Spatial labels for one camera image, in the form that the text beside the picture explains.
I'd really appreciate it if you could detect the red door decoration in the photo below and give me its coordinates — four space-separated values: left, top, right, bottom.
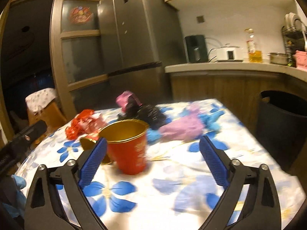
69 6 93 24

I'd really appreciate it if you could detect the cooking oil bottle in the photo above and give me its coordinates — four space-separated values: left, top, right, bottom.
245 28 262 64

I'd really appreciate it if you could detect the orange chair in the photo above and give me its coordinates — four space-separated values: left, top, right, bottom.
27 101 68 135

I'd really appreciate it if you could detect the red plastic bag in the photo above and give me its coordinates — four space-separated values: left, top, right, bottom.
65 109 107 140

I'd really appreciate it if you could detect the blue disposable glove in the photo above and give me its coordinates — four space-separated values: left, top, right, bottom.
146 128 165 145

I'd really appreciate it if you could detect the person's left hand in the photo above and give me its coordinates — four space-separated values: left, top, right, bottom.
10 174 27 218

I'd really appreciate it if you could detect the blue plastic bag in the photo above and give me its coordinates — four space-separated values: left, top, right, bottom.
198 110 222 132

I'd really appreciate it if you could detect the black plastic bag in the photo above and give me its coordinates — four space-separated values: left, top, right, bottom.
117 105 141 120
137 104 168 130

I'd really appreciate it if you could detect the black wire dish rack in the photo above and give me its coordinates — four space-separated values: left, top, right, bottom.
281 12 307 67

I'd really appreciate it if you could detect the white plastic ladle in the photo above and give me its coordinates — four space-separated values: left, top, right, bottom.
296 19 307 52

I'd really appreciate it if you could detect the steel bowl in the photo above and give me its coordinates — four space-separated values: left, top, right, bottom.
268 52 289 65

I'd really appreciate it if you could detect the wooden glass panel door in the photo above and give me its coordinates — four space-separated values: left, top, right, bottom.
49 0 113 120

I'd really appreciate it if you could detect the white electric cooker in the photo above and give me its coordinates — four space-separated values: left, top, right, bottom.
215 44 244 61

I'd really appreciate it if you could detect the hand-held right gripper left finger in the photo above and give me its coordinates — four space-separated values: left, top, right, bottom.
24 137 108 230

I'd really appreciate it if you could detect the row of white plates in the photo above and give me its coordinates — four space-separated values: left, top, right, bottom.
285 12 303 29

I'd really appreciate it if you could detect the wooden base cabinet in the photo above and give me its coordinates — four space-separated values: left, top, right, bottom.
170 72 307 135

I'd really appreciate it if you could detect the purple plastic bag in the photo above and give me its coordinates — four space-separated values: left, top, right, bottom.
159 105 204 140

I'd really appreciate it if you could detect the red paper cup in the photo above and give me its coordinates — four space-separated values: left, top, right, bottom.
99 119 150 175

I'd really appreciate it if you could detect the gold lined paper cup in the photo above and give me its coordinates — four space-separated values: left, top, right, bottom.
79 136 113 166

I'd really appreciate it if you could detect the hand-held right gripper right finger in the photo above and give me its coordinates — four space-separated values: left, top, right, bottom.
199 135 282 230

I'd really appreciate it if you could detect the black trash bin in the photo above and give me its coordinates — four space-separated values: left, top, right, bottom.
255 90 305 170

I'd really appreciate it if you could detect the black air fryer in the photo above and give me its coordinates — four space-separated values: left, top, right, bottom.
184 35 206 63

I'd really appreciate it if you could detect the light kitchen countertop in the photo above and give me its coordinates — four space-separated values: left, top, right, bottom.
165 61 307 82

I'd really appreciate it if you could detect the white patterned cloth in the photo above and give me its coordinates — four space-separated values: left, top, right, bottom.
25 88 57 114

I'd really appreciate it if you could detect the pink plastic basket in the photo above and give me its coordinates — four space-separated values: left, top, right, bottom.
292 50 307 70

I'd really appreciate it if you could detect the grey steel refrigerator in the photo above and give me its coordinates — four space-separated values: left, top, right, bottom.
97 0 183 115

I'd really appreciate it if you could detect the pink plastic bag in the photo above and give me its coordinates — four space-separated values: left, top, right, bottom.
116 90 142 109

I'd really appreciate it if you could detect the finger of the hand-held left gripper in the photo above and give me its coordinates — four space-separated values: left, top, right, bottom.
11 120 47 150

